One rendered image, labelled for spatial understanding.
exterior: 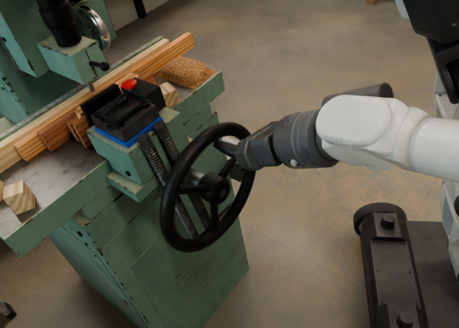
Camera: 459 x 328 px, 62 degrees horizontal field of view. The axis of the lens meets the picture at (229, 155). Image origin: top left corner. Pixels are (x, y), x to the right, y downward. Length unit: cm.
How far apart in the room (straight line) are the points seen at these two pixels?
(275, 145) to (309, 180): 131
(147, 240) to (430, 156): 74
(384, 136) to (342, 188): 142
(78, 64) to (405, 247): 117
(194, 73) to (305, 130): 46
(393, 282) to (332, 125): 96
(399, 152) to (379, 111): 5
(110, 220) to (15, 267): 119
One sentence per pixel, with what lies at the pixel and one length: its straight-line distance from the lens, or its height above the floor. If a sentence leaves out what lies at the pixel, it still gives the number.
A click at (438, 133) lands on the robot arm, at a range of 45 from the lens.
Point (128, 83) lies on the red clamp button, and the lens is 77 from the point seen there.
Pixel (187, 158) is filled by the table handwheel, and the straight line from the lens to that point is 68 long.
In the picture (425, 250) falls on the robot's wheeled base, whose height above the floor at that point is 17.
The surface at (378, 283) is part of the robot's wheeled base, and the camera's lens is 139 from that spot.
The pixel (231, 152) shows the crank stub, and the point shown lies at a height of 93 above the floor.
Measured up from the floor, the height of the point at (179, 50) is 92.
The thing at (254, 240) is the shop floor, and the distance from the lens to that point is 169.
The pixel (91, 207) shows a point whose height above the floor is 83.
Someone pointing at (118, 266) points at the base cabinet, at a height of 62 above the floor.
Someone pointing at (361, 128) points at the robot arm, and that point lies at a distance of 47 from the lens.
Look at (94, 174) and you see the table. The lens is 81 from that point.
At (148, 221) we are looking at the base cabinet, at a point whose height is 67.
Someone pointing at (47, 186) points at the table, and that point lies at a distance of 82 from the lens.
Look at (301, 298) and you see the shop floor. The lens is 155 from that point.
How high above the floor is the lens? 140
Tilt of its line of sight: 43 degrees down
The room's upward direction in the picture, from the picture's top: 11 degrees counter-clockwise
